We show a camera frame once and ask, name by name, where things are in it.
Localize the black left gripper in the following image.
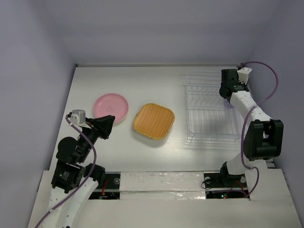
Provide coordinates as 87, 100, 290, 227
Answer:
78, 114, 115, 161

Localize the pink round plate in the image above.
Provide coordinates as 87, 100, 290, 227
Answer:
93, 93, 129, 124

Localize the square woven orange tray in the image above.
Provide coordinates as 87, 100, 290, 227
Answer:
133, 103, 175, 140

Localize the purple plate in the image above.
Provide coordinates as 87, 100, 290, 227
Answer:
224, 99, 230, 105

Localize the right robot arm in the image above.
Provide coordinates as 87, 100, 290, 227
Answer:
218, 67, 284, 186

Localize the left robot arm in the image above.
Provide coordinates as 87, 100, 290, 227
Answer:
36, 110, 115, 228

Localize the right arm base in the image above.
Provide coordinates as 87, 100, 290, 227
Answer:
201, 172, 249, 200

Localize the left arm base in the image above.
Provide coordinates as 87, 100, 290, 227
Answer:
89, 172, 121, 200

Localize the white foil covered board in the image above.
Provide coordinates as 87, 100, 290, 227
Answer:
119, 171, 206, 200

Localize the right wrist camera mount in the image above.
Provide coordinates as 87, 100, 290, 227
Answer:
237, 67, 253, 85

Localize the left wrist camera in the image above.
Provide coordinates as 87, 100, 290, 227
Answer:
67, 109, 89, 127

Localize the white wire dish rack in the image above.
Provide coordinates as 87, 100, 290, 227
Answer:
186, 71, 243, 142

